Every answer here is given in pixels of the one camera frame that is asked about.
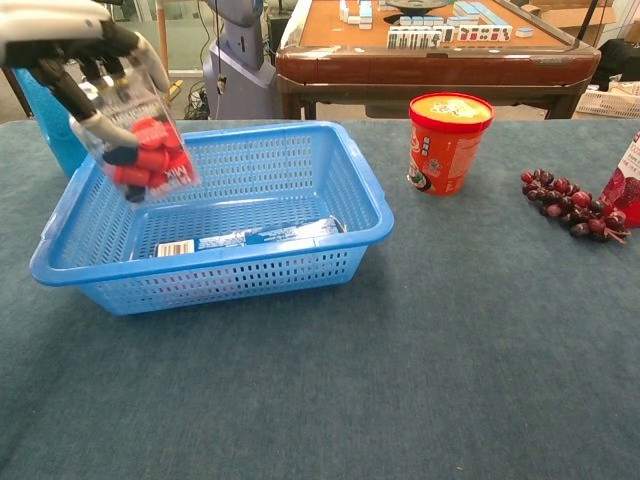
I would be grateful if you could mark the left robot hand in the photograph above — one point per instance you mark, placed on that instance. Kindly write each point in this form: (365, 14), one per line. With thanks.
(50, 30)

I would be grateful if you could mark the clear box of red caps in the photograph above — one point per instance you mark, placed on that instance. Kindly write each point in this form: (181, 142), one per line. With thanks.
(160, 145)

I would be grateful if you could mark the blue snack packet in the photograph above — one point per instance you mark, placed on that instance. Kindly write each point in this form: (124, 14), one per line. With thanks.
(260, 235)

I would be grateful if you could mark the blue plastic perforated basket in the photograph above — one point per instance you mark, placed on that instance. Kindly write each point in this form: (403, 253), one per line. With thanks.
(200, 272)

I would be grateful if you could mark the blue detergent bottle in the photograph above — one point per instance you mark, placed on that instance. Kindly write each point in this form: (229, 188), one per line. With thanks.
(55, 130)

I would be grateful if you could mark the wooden pole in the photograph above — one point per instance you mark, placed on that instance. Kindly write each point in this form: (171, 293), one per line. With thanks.
(161, 20)

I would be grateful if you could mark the blue-backed mahjong tile stack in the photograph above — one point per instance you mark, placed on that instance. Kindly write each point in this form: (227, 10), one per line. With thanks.
(357, 12)

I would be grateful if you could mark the green print mahjong tile row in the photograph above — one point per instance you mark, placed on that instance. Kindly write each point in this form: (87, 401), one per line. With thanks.
(417, 37)

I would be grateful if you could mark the blue-backed mahjong tile row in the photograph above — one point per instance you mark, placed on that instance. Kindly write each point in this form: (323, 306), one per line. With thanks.
(425, 21)

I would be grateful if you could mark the brown mahjong table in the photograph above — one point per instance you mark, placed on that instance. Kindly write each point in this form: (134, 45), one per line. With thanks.
(425, 70)

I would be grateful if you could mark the orange instant noodle cup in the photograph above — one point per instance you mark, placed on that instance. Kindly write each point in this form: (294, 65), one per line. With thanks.
(445, 150)

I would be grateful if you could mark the red print mahjong tile row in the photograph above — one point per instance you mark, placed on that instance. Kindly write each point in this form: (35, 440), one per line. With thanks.
(485, 34)

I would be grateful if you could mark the single blue-backed mahjong tile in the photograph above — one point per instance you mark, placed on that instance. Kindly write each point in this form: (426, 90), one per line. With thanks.
(524, 32)

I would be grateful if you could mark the teal felt table mat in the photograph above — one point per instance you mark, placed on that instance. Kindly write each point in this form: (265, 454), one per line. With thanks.
(400, 360)

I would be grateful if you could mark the cardboard box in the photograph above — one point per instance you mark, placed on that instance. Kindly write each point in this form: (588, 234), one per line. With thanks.
(570, 15)

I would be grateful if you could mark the dark red grape bunch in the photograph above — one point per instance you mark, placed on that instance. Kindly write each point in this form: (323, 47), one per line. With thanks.
(570, 202)

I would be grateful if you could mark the white plastic crate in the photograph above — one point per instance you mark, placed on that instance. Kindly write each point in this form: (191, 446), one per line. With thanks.
(607, 102)

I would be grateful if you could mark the black cloth bag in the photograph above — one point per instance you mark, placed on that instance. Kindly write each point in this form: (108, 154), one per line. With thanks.
(620, 62)

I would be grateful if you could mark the red drink bottle white cap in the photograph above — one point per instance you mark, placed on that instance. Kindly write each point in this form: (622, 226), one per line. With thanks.
(625, 192)

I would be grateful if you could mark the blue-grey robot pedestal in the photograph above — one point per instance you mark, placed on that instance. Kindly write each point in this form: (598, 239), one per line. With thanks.
(240, 75)

